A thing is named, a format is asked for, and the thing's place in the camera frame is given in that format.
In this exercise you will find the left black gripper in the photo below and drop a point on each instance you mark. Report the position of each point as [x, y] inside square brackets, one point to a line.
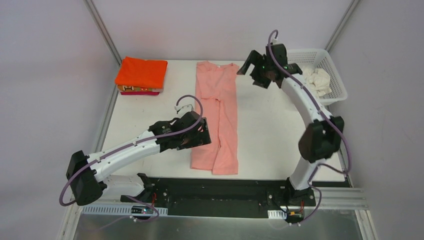
[193, 133]

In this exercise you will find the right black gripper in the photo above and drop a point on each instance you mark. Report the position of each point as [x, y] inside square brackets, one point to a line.
[257, 68]

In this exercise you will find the pink t-shirt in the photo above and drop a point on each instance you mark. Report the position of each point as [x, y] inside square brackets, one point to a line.
[215, 87]

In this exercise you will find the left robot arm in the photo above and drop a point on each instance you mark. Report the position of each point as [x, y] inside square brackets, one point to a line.
[93, 176]

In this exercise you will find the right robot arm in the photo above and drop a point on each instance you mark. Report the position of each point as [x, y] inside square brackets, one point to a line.
[322, 135]

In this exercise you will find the white crumpled t-shirt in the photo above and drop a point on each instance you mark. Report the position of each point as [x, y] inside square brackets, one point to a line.
[317, 80]

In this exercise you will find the white plastic basket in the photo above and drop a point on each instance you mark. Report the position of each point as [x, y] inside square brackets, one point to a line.
[320, 58]

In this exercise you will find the magenta folded t-shirt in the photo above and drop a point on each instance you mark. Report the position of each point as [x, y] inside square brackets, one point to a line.
[140, 93]

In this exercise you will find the orange folded t-shirt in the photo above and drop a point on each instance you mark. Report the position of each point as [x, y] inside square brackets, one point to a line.
[135, 72]

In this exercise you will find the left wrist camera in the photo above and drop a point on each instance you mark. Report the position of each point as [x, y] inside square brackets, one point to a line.
[183, 109]

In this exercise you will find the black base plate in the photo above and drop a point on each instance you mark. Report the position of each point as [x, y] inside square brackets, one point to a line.
[224, 198]

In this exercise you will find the right white cable duct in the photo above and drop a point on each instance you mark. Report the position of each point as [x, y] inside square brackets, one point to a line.
[277, 214]

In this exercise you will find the white cable duct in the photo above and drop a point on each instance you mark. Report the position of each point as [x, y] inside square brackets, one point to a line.
[123, 210]
[277, 214]

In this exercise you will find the right corner frame post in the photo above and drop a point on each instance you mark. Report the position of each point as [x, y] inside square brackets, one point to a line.
[341, 24]

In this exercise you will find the corner frame post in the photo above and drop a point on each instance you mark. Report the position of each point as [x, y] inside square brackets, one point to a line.
[95, 14]
[341, 24]

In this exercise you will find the left white cable duct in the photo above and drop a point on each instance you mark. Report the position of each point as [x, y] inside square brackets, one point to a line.
[123, 210]

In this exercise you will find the aluminium rail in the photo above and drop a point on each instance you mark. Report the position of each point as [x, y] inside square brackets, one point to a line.
[332, 198]

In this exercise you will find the left corner frame post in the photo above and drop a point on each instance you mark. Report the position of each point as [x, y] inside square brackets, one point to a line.
[95, 14]

